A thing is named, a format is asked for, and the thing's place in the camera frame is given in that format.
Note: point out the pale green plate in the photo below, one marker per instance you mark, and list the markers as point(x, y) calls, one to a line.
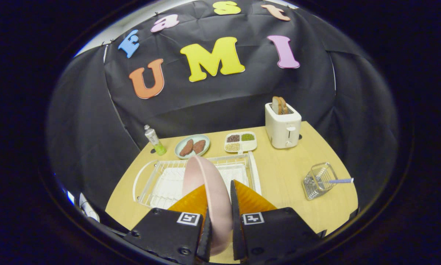
point(202, 137)

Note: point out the pink plate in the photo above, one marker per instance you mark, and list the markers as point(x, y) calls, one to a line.
point(209, 184)

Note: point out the brown toast slice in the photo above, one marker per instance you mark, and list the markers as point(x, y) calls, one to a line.
point(276, 105)
point(284, 106)

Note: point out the white divided grain tray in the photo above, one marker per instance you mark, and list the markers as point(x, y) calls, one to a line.
point(246, 146)

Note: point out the white side table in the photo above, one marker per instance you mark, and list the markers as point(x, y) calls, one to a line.
point(88, 210)

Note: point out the white toaster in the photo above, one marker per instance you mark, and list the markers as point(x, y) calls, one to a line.
point(283, 129)

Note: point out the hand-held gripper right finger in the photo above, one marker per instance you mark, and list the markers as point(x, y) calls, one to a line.
point(236, 228)

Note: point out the brown meat patty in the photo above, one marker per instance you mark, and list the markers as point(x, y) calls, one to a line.
point(199, 146)
point(186, 148)

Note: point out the clear bottle with green liquid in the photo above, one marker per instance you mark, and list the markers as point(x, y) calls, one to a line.
point(154, 140)

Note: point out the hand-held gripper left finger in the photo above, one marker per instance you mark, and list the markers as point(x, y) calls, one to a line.
point(205, 246)

